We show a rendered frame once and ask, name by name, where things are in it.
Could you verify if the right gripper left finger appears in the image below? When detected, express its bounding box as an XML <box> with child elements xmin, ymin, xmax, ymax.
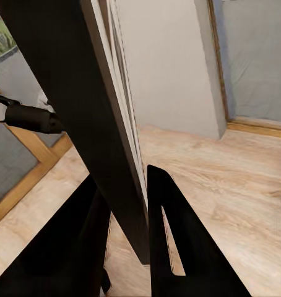
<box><xmin>0</xmin><ymin>174</ymin><xmax>111</xmax><ymax>297</ymax></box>

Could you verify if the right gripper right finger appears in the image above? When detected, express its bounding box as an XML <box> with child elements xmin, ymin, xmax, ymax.
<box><xmin>147</xmin><ymin>165</ymin><xmax>252</xmax><ymax>297</ymax></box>

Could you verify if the poster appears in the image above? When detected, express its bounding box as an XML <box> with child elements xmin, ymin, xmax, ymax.
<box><xmin>0</xmin><ymin>0</ymin><xmax>150</xmax><ymax>265</ymax></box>

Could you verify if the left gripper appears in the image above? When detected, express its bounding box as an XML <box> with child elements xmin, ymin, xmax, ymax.
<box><xmin>21</xmin><ymin>106</ymin><xmax>66</xmax><ymax>134</ymax></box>

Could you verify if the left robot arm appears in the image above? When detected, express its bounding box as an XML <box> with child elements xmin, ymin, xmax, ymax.
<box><xmin>0</xmin><ymin>89</ymin><xmax>66</xmax><ymax>134</ymax></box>

